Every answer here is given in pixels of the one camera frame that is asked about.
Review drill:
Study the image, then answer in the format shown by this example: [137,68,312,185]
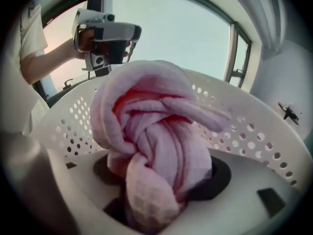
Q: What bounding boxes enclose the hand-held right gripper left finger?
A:
[46,148,133,235]

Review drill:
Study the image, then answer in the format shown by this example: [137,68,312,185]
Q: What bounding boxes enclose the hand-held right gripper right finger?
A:
[168,149,305,235]

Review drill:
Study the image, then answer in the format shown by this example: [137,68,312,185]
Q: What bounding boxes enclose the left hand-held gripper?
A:
[71,8,142,77]

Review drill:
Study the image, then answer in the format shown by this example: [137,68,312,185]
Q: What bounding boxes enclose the pink clothes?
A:
[89,59,232,235]

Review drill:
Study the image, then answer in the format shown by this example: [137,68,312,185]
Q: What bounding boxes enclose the white laundry basket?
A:
[31,67,305,193]

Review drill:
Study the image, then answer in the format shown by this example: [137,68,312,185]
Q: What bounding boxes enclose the person's left forearm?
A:
[20,37,79,85]

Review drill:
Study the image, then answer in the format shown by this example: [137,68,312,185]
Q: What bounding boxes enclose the person's left hand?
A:
[69,29,97,60]

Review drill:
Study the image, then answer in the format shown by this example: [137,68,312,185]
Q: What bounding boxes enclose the person's cream shirt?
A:
[0,3,49,137]

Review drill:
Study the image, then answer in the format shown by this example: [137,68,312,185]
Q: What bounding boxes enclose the white vertical pipes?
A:
[254,0,288,52]

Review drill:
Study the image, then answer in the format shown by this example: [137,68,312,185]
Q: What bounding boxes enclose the black wall fixture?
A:
[277,101,301,125]

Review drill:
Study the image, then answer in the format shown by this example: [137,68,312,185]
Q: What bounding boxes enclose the black window frame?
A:
[31,0,252,107]

